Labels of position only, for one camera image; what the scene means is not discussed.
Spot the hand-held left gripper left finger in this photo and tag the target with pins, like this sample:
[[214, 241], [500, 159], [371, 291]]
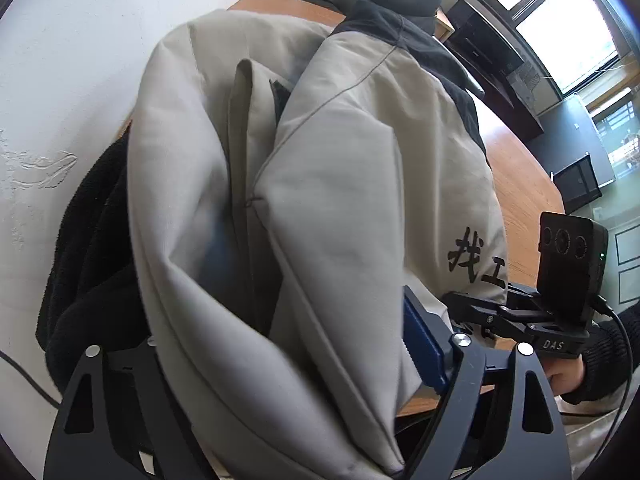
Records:
[[130, 360]]

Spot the row of framed certificates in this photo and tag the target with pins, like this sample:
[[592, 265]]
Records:
[[630, 247]]

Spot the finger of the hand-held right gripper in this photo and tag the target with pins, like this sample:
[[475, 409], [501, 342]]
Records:
[[522, 295], [475, 310]]

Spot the black fleece garment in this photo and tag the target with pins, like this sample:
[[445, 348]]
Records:
[[90, 270]]

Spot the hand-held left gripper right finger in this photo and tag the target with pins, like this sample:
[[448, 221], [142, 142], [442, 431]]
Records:
[[425, 340]]

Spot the beige and black jacket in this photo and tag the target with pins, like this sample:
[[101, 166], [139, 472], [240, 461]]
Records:
[[325, 185]]

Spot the person's right hand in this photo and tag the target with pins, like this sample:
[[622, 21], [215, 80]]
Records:
[[565, 377]]

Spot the grey partition panel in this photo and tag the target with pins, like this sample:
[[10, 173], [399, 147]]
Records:
[[570, 130]]

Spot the black mesh chair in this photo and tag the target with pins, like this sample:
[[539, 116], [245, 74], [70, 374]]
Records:
[[575, 185]]

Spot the dark wooden cabinet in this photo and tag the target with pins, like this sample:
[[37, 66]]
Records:
[[492, 87]]

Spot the person's beige clothing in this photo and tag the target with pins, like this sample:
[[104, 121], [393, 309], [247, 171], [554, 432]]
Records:
[[600, 450]]

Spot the window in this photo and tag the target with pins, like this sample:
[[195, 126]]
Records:
[[565, 47]]

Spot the black microwave oven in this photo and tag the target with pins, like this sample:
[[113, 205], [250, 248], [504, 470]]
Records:
[[480, 25]]

